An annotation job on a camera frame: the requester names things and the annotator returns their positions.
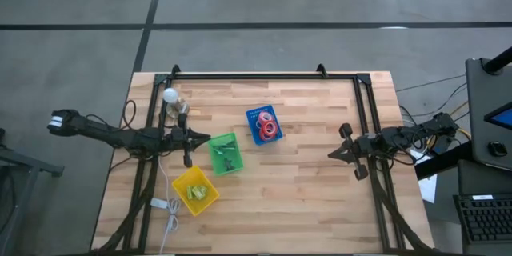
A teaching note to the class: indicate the blue lit screen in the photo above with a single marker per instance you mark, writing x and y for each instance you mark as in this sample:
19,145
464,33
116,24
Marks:
504,118

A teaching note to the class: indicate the round black knob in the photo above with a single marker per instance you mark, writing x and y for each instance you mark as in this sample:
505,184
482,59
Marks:
497,149

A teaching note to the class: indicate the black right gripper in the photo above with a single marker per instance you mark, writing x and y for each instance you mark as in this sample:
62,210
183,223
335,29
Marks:
364,146

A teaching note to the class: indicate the black pole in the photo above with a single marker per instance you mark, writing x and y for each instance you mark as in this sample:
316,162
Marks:
500,62

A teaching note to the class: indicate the dark grey staple remover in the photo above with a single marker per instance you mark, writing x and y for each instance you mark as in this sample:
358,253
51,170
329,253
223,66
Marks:
229,164

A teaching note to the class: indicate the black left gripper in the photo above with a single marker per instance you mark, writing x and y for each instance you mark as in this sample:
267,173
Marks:
180,140

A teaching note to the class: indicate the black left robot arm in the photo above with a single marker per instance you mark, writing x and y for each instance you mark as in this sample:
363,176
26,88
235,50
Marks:
104,132

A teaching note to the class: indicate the black desk leg bar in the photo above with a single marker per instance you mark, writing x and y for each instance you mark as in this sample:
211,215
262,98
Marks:
440,164

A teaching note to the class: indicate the green plastic basket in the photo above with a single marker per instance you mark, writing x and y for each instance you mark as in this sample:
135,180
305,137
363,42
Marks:
236,160

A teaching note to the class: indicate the yellow plastic basket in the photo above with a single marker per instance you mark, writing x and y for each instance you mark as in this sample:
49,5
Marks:
200,206

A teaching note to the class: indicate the white power adapter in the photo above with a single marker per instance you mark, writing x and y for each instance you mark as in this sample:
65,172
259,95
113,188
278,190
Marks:
158,203

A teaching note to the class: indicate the blue plastic basket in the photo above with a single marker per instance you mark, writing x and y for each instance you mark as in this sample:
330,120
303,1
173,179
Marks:
252,114

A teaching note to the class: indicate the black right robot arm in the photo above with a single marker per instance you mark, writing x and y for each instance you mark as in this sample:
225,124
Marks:
416,132

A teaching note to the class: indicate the grey metal stand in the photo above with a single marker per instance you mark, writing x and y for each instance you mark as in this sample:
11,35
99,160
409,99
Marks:
36,166

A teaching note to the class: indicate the black keyboard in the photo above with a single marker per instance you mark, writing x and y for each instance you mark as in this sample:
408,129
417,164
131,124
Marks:
484,220

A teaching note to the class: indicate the black metal table frame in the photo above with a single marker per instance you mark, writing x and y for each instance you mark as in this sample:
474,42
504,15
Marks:
260,76

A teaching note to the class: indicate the white paper sheet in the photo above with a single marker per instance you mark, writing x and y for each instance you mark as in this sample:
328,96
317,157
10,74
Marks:
429,190

